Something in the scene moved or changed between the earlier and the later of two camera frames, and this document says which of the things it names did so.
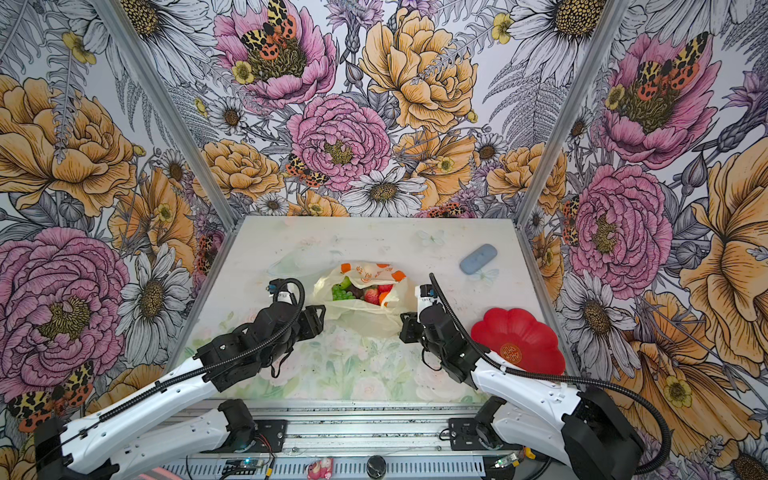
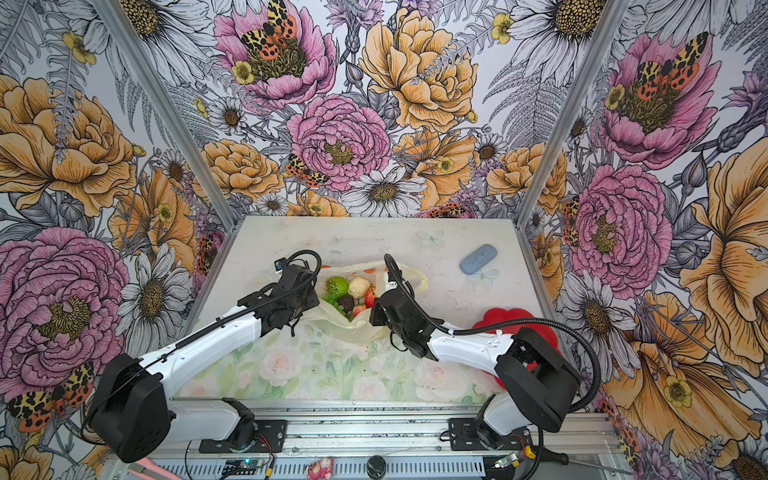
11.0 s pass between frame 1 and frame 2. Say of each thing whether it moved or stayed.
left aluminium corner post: stayed
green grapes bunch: moved
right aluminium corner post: stayed
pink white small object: stayed
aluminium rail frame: stayed
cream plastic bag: moved
